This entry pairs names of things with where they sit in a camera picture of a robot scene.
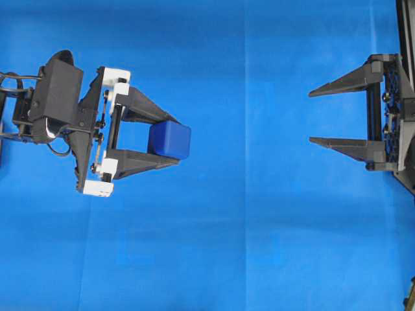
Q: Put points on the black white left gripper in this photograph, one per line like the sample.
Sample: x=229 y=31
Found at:
x=121 y=163

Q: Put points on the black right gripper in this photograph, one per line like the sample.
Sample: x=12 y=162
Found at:
x=390 y=103

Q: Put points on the blue block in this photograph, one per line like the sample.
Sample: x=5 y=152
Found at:
x=169 y=139

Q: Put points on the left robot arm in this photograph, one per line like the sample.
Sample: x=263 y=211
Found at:
x=23 y=133

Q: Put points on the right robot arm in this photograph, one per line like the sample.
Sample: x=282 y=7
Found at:
x=407 y=179

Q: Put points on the dark object at edge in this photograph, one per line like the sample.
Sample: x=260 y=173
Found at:
x=409 y=301

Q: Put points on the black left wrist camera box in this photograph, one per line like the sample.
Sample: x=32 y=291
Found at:
x=55 y=98

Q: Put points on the black aluminium frame rail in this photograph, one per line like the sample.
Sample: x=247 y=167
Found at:
x=405 y=21

